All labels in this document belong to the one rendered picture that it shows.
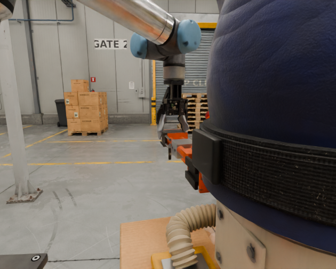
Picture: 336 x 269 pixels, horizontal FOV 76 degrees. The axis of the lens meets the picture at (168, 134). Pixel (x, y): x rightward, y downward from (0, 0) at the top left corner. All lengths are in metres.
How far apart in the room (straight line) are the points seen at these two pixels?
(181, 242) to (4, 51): 3.05
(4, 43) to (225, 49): 3.13
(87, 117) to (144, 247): 6.76
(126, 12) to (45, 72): 10.05
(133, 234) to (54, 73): 10.00
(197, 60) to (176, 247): 9.40
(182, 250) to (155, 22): 0.45
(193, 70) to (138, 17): 9.09
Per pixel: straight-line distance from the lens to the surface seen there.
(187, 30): 0.57
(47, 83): 10.48
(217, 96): 0.18
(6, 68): 3.21
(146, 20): 0.53
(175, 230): 0.38
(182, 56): 0.75
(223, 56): 0.17
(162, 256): 0.42
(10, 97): 3.20
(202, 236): 0.50
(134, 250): 0.47
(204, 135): 0.17
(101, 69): 9.78
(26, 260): 0.57
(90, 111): 7.09
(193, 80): 9.58
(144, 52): 0.67
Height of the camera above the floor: 1.37
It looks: 11 degrees down
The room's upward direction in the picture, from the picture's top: straight up
